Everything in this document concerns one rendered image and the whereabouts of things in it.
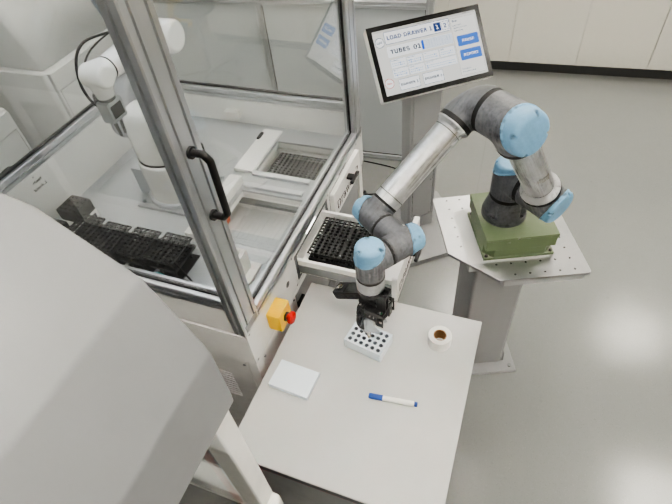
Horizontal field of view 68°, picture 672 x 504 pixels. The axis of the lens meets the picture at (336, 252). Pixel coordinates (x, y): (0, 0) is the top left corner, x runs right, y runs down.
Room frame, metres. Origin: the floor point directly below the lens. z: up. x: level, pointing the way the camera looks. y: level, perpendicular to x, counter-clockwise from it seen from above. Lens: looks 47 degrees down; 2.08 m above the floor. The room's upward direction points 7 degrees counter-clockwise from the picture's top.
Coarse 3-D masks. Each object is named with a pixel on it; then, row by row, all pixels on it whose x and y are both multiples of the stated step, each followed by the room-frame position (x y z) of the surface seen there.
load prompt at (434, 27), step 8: (424, 24) 2.11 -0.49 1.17; (432, 24) 2.11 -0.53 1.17; (440, 24) 2.12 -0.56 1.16; (448, 24) 2.12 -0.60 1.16; (384, 32) 2.08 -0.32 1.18; (392, 32) 2.08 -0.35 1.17; (400, 32) 2.08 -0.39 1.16; (408, 32) 2.08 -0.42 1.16; (416, 32) 2.09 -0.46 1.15; (424, 32) 2.09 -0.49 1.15; (432, 32) 2.09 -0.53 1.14; (440, 32) 2.10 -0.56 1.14; (392, 40) 2.06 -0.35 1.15; (400, 40) 2.06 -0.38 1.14
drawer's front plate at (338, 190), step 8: (352, 160) 1.55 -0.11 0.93; (344, 168) 1.51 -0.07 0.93; (352, 168) 1.54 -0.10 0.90; (344, 176) 1.47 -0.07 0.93; (336, 184) 1.42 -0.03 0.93; (344, 184) 1.46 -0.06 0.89; (352, 184) 1.53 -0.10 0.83; (336, 192) 1.39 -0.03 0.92; (344, 192) 1.45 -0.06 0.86; (336, 200) 1.38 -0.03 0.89; (344, 200) 1.45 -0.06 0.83; (336, 208) 1.37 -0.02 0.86
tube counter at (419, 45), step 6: (438, 36) 2.08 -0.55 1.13; (444, 36) 2.09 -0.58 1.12; (450, 36) 2.09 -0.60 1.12; (414, 42) 2.06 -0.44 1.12; (420, 42) 2.06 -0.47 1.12; (426, 42) 2.06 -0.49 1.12; (432, 42) 2.07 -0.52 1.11; (438, 42) 2.07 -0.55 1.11; (444, 42) 2.07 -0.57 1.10; (450, 42) 2.07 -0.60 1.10; (414, 48) 2.04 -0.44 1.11; (420, 48) 2.04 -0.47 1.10; (426, 48) 2.05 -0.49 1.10
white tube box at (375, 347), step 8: (352, 328) 0.88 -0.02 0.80; (352, 336) 0.85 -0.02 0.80; (360, 336) 0.84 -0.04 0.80; (376, 336) 0.84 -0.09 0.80; (384, 336) 0.83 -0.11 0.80; (392, 336) 0.83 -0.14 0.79; (352, 344) 0.82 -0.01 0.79; (360, 344) 0.83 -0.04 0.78; (368, 344) 0.81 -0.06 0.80; (376, 344) 0.82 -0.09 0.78; (384, 344) 0.81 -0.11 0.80; (360, 352) 0.81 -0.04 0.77; (368, 352) 0.79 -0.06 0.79; (376, 352) 0.78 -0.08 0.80; (384, 352) 0.79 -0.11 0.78; (376, 360) 0.78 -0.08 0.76
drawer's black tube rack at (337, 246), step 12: (324, 228) 1.23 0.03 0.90; (336, 228) 1.22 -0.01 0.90; (348, 228) 1.22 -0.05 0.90; (360, 228) 1.21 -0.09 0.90; (324, 240) 1.17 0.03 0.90; (336, 240) 1.16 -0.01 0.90; (348, 240) 1.16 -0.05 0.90; (312, 252) 1.12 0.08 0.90; (324, 252) 1.12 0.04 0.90; (336, 252) 1.11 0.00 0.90; (348, 252) 1.10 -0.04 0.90; (336, 264) 1.08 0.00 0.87; (348, 264) 1.08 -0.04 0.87
